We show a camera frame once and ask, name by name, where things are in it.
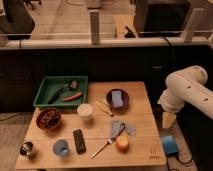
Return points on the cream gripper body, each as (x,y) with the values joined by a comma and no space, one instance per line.
(168,119)

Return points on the grey blue towel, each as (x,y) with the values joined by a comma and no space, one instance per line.
(130,130)

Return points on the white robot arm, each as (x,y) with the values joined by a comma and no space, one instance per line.
(185,86)

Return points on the white paper cup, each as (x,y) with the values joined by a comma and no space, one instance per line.
(85,111)

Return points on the silver metal cup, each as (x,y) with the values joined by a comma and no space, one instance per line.
(27,149)

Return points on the blue box on floor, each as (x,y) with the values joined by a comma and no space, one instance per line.
(169,145)

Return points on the wooden table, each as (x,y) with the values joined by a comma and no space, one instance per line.
(145,148)

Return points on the red yellow apple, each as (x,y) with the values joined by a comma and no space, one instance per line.
(122,143)

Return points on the blue sponge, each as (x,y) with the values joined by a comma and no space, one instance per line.
(117,98)

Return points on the black remote control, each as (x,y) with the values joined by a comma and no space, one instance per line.
(79,141)

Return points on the red chili pepper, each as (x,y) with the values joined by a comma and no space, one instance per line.
(73,97)

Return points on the black cabinet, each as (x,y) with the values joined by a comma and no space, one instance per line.
(155,18)

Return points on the green plastic tray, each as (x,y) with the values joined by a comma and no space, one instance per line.
(50,84)

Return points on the brown bowl with nuts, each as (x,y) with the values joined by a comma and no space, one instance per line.
(49,119)

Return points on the black office chair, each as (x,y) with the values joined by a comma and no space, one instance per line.
(16,23)

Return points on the yellow handled tool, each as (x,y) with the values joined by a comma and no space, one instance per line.
(104,108)

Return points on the black handled brush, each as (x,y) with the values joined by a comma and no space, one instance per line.
(70,86)

